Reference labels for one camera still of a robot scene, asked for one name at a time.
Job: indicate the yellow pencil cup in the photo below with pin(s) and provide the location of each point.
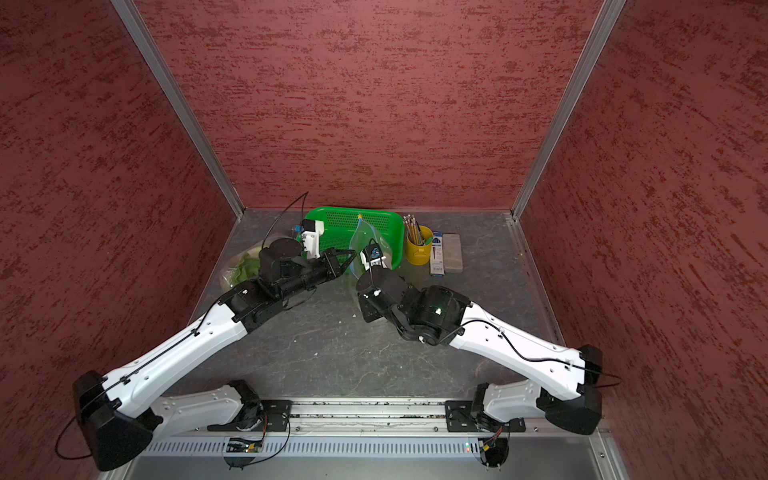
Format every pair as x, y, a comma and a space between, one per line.
419, 254

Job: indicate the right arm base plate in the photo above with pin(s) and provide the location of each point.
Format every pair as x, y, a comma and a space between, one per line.
465, 416

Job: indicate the perforated white cable tray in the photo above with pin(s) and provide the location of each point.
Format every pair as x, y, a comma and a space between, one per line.
319, 447

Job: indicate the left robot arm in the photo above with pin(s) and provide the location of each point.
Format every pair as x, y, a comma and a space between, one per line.
124, 411

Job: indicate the aluminium corner post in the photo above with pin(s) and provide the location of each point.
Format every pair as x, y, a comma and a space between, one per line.
137, 29
599, 34

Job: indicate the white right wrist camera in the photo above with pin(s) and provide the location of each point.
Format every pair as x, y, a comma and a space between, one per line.
373, 255

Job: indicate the spare clear zipper bag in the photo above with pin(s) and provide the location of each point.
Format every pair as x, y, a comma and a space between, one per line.
366, 235

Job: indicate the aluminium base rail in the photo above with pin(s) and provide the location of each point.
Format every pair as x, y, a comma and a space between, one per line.
390, 414

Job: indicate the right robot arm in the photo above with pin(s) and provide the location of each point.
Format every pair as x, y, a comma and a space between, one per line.
560, 383

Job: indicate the clear zipper bag blue seal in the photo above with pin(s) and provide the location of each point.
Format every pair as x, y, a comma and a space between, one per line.
241, 267

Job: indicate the green plastic perforated basket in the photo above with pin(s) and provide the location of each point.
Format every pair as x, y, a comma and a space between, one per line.
341, 223

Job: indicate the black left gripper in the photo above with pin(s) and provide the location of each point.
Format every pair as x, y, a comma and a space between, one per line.
332, 263

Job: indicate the aluminium left corner post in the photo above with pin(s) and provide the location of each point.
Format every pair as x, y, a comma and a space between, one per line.
137, 29

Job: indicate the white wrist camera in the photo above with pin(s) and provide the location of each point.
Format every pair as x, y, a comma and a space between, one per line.
310, 232
373, 255

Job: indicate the aluminium right corner post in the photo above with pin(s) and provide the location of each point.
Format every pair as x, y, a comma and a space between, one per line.
599, 34

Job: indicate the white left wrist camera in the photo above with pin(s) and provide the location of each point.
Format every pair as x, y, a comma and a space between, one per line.
310, 232

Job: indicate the blue white small box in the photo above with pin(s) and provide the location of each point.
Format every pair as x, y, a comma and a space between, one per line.
436, 262

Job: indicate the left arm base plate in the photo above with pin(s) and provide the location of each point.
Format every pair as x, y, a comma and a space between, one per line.
270, 415

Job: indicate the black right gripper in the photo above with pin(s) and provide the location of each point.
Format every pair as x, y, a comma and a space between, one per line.
371, 311

